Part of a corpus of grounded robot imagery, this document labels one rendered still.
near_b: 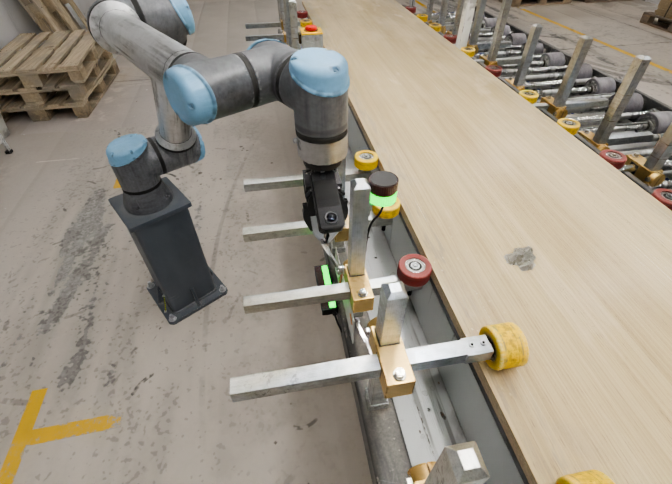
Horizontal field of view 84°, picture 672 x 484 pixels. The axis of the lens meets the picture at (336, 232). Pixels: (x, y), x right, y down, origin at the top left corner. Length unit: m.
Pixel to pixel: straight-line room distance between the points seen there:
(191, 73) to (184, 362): 1.47
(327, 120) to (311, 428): 1.30
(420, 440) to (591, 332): 0.44
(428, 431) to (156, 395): 1.21
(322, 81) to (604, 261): 0.82
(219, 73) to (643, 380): 0.91
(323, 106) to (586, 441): 0.69
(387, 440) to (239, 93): 0.74
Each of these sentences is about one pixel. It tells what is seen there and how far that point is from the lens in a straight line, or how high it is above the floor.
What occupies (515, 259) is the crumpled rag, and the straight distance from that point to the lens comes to 1.00.
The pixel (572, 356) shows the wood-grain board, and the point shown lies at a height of 0.90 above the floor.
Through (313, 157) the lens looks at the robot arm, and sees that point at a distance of 0.65.
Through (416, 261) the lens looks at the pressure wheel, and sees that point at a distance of 0.93.
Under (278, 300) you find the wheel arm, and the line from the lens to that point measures 0.89.
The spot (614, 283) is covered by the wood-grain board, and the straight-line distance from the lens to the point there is 1.08.
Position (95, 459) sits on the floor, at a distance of 1.86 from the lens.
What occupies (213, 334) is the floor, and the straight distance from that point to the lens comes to 1.94.
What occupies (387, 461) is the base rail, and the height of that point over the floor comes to 0.70.
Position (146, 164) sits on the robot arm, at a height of 0.80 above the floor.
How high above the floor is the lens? 1.57
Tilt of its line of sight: 43 degrees down
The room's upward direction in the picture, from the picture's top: straight up
